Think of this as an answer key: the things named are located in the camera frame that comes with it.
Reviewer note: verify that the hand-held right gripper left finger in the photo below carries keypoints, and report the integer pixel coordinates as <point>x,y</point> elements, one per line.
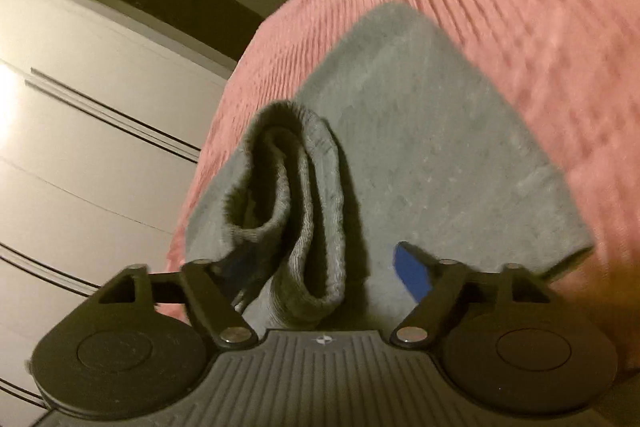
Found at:
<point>205,292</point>

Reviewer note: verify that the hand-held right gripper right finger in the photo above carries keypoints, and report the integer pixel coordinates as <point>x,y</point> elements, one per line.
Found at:
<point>412,272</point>

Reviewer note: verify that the white wardrobe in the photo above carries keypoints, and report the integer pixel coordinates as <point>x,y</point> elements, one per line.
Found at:
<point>75,157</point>

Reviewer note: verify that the pink ribbed blanket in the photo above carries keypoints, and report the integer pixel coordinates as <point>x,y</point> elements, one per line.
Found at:
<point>525,7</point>

